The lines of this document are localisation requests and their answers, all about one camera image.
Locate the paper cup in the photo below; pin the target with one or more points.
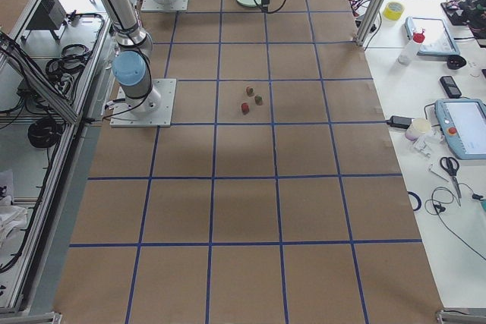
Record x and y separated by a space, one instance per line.
418 128

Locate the red strawberry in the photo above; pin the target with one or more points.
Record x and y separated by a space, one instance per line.
258 100
249 91
245 108

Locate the black scissors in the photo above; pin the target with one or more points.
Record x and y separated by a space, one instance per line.
451 166

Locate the clear bottle red cap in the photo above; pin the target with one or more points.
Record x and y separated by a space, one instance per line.
411 49

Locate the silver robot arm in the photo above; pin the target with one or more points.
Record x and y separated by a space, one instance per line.
131 67

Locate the black power adapter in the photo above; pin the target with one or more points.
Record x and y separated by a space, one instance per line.
399 122

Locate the black phone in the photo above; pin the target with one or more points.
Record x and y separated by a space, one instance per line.
450 87

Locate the yellow tape roll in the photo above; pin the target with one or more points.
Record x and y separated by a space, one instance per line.
393 10

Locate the blue teach pendant near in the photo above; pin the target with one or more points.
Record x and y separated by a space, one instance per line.
463 124

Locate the blue teach pendant far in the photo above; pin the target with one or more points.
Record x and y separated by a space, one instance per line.
438 40

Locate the blue tape roll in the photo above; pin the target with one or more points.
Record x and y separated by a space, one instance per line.
418 202

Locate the blue teach pendant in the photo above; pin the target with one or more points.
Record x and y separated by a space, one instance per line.
463 124
438 40

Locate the white crumpled cloth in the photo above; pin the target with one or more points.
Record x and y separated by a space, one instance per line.
14 223

